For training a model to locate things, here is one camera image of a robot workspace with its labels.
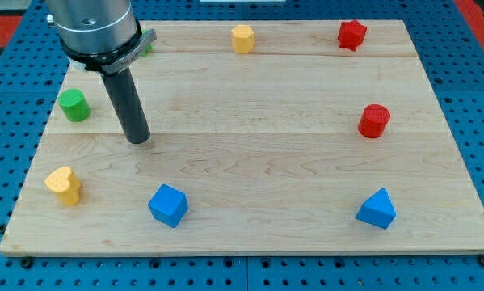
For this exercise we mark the green block behind arm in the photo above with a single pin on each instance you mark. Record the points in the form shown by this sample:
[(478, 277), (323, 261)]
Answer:
[(147, 49)]

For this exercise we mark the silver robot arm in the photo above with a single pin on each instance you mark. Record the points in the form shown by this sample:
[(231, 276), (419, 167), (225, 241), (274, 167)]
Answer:
[(102, 35)]

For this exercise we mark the red star block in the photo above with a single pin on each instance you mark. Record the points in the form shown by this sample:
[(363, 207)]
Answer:
[(351, 34)]

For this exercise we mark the light wooden board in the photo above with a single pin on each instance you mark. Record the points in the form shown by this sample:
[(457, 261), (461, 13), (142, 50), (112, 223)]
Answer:
[(264, 145)]

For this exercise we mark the blue cube block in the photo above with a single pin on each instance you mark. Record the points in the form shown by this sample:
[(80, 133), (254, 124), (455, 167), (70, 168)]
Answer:
[(168, 205)]

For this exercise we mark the yellow hexagon block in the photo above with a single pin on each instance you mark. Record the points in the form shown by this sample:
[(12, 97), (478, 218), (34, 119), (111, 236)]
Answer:
[(242, 39)]

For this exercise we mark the black cylindrical end effector rod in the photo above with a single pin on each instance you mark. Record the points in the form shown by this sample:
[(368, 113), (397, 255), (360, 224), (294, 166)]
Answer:
[(123, 94)]

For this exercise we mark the red cylinder block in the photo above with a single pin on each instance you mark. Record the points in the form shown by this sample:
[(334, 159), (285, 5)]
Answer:
[(374, 120)]

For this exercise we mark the blue triangular prism block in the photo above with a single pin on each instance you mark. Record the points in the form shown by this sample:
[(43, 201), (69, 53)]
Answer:
[(378, 210)]

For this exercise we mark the green cylinder block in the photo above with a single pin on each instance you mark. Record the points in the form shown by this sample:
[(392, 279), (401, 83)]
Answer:
[(74, 105)]

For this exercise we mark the yellow heart block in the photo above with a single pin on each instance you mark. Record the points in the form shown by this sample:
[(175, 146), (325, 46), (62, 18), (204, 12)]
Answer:
[(64, 183)]

